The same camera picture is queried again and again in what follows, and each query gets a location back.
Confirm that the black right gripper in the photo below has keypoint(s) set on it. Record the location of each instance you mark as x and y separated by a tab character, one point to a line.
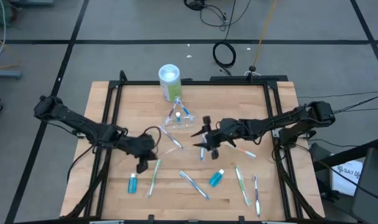
229	130

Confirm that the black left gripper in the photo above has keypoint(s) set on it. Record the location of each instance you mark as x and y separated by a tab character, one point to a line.
140	146

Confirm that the green and white toothbrush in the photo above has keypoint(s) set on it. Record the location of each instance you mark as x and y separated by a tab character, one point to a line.
153	178
242	185

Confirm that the orange and white toothbrush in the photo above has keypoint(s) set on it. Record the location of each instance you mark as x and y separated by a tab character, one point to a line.
245	151

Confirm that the purple and white toothbrush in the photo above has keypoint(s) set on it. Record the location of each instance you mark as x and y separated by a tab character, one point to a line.
256	195

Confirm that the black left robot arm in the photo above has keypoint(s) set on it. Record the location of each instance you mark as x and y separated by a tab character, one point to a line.
83	126

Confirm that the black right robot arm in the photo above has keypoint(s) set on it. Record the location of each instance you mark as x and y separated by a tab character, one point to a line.
285	119

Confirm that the clear plastic bag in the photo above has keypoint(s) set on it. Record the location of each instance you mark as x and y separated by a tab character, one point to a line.
186	124

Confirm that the navy and white toothbrush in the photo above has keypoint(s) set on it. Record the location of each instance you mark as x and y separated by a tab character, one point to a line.
173	140
172	113

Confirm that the black ball-head stand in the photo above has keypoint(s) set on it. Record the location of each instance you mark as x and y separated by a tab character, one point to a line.
253	68

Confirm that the black beam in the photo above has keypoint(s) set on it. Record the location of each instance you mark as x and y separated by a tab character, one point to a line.
347	155

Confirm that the white printed paper box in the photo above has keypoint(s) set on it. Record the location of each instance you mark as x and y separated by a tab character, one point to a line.
344	183

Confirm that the grey metal bar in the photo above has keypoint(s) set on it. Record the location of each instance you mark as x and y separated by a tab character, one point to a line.
5	74

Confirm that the black chair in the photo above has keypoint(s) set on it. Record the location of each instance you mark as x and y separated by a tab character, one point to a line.
372	193

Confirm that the black aluminium extrusion frame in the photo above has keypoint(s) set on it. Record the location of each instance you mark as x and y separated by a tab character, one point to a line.
192	82

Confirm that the silver metal bracket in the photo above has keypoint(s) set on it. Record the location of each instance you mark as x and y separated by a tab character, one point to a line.
276	132

